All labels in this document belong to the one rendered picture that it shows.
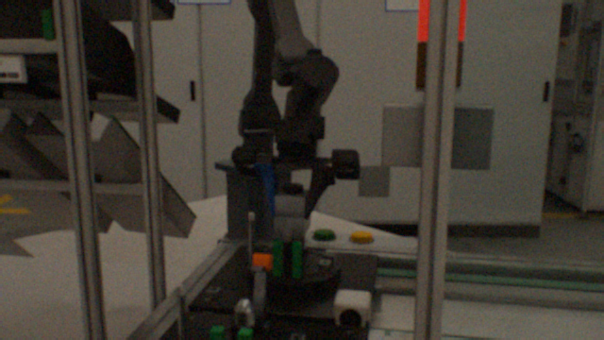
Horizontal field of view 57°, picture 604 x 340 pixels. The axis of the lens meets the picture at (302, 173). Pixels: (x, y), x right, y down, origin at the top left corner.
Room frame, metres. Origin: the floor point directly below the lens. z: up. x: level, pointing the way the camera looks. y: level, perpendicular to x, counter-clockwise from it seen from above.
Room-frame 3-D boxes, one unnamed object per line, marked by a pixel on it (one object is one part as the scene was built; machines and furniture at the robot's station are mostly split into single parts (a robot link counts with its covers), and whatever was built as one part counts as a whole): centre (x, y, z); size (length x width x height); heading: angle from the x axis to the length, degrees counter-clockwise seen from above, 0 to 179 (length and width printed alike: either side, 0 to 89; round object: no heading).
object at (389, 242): (0.97, -0.11, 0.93); 0.21 x 0.07 x 0.06; 79
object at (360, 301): (0.66, -0.06, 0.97); 0.05 x 0.05 x 0.04; 79
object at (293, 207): (0.77, 0.02, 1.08); 0.08 x 0.04 x 0.07; 170
